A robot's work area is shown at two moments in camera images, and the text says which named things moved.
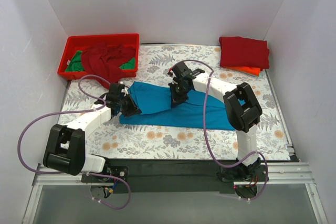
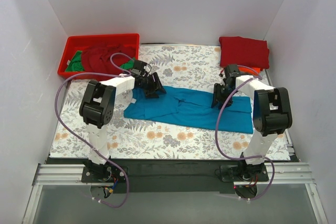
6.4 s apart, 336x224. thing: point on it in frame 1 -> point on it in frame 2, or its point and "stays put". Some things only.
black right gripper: x=177 y=94 -> x=220 y=94
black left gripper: x=128 y=106 -> x=155 y=84
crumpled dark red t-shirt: x=104 y=62 stays put
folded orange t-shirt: x=251 y=71 stays put
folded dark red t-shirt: x=236 y=51 stays put
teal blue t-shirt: x=153 y=101 stays put
